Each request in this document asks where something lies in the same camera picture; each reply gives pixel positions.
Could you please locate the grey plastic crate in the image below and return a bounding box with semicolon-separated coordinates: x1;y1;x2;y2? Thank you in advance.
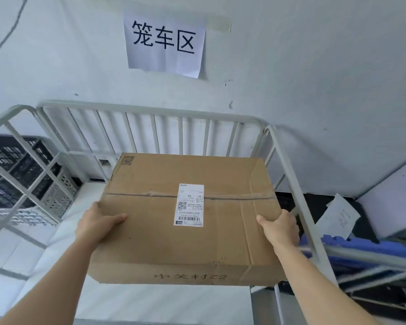
7;172;79;227

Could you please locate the black plastic crate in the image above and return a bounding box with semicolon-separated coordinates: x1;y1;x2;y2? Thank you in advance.
0;135;62;238

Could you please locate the person's right forearm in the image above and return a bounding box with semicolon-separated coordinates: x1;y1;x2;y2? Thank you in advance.
273;244;372;325

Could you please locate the black wall cable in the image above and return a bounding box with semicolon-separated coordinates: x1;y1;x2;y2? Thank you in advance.
0;0;30;67

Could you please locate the brown cardboard box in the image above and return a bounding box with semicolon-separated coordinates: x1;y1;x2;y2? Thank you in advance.
88;152;287;287

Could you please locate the white shipping label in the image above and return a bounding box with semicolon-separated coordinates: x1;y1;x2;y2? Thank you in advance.
173;183;204;228

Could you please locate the white paper wall sign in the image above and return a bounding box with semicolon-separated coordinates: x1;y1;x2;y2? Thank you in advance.
123;11;206;79

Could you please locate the person's left forearm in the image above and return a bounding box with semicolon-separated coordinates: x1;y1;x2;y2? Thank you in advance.
0;236;99;325

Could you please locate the person's right hand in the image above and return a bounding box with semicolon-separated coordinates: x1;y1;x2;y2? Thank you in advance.
256;209;300;257

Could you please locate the person's left hand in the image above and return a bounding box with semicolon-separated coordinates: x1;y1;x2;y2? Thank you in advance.
75;202;128;248

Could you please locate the white paper sheet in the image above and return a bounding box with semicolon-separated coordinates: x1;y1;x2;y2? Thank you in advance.
315;193;361;241

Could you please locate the white metal cage cart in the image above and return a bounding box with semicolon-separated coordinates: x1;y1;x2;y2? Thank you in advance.
0;100;339;325

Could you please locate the white board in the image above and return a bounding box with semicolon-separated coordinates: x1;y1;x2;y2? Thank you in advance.
357;164;406;239

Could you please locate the blue plastic pallet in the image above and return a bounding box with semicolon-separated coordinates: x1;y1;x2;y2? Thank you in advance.
299;233;406;271

